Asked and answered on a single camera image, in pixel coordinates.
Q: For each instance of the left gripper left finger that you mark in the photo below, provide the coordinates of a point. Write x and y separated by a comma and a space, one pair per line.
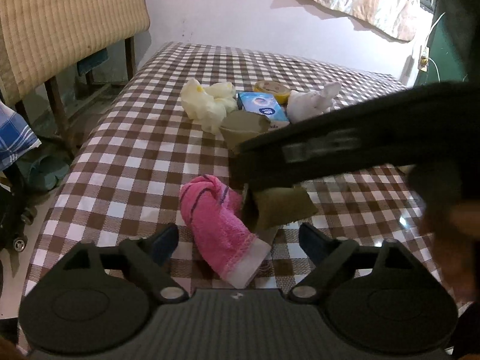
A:
142, 263

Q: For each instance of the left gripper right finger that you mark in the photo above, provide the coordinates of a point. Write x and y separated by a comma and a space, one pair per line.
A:
333, 260

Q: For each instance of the olive green sponge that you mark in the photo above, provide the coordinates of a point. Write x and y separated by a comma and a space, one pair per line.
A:
271, 208

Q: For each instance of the pink striped sock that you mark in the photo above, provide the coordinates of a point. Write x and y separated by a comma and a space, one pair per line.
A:
210, 209

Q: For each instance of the white knitted sock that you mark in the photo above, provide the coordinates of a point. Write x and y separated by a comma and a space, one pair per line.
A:
306, 105

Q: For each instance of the yellow tape roll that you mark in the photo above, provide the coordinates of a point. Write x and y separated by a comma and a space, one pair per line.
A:
277, 89

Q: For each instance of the blue Vinda tissue pack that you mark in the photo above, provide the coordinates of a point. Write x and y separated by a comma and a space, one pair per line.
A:
265, 105

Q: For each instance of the person's right hand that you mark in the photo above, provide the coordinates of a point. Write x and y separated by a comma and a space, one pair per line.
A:
454, 231

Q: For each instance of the green wooden door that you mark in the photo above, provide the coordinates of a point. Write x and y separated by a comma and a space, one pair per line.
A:
453, 39

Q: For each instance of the green sandals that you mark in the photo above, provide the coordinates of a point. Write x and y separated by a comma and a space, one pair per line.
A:
43, 173

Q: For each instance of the brown checkered tablecloth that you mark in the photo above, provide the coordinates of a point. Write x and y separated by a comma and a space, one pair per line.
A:
125, 181

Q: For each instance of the blue plaid cloth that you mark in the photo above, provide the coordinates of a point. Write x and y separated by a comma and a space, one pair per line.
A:
16, 137

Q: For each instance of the woven bamboo mat chair back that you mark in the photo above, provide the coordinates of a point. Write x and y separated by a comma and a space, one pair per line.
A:
41, 38

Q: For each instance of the wall power socket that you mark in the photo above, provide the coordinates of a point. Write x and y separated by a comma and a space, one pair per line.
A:
424, 58

